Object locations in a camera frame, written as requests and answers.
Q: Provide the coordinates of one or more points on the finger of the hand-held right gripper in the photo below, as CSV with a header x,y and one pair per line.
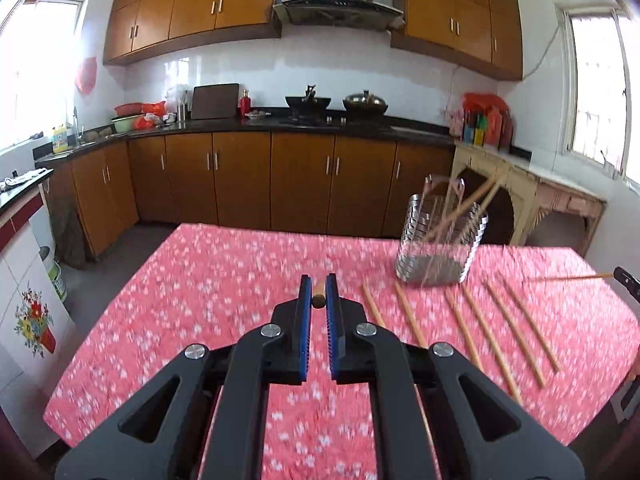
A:
x,y
627,285

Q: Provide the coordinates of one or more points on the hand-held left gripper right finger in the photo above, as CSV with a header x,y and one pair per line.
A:
x,y
334,320

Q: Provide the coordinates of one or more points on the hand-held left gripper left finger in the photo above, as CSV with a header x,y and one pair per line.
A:
x,y
305,320

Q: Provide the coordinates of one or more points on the single wooden chopstick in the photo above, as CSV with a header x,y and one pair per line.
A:
x,y
575,277
318,296

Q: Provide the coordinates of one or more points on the metal slatted utensil holder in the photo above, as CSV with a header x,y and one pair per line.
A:
x,y
430,265

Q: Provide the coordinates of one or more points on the bunch of wooden chopsticks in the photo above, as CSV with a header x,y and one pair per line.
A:
x,y
492,347

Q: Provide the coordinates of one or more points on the red floral tablecloth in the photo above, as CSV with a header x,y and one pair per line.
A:
x,y
200,310

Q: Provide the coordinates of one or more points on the cream side table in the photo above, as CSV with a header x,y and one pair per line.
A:
x,y
550,185

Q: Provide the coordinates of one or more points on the wooden base cabinets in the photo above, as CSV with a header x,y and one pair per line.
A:
x,y
240,180

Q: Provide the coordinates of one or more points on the black gas stove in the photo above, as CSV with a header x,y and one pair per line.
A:
x,y
315,120

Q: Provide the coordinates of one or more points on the small plate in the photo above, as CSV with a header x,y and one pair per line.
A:
x,y
257,115

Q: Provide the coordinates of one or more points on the black kitchen countertop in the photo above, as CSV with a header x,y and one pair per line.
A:
x,y
225,125

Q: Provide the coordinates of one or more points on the black wok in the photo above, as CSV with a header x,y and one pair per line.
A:
x,y
307,102

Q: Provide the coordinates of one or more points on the row of condiment bottles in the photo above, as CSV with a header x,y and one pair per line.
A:
x,y
474,130

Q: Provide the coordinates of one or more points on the pot with metal lid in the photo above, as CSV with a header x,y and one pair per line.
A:
x,y
365,102

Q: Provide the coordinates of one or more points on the red plastic bag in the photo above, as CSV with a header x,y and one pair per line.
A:
x,y
492,110

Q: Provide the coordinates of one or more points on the red bottle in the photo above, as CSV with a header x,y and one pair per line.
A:
x,y
245,105

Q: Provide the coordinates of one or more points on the dark cutting board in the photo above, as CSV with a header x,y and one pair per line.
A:
x,y
215,101

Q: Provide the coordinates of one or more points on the metal cup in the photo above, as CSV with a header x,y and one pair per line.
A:
x,y
182,112

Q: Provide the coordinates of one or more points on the white mug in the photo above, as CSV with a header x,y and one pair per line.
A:
x,y
169,117

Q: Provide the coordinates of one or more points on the white paint bucket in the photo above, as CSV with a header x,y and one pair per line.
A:
x,y
54,275

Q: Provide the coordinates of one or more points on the orange plastic bag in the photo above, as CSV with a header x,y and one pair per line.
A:
x,y
150,112

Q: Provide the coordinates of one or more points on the green basin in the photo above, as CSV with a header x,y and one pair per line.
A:
x,y
125,124

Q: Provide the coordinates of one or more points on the steel sink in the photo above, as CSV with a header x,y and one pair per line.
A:
x,y
100,141

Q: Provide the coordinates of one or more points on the red basin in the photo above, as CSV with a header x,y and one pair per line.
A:
x,y
129,109

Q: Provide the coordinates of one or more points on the white cabinet with flower sticker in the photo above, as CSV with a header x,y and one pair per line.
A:
x,y
30,320

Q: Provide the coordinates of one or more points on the potatoes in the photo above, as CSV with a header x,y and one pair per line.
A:
x,y
100,134

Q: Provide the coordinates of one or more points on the metal faucet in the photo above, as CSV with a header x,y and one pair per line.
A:
x,y
76,125

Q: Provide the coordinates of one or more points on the yellow detergent bottle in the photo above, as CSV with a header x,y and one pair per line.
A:
x,y
60,140

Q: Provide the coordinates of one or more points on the counter with red trim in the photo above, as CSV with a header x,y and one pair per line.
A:
x,y
20,195

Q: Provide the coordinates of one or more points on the window with white frame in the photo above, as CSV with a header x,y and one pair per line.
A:
x,y
40,70
600,90

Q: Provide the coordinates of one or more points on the wooden wall cabinets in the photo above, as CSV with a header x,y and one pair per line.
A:
x,y
190,5
460,15

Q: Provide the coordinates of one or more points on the red bag on wall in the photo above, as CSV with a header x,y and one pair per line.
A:
x,y
86,76

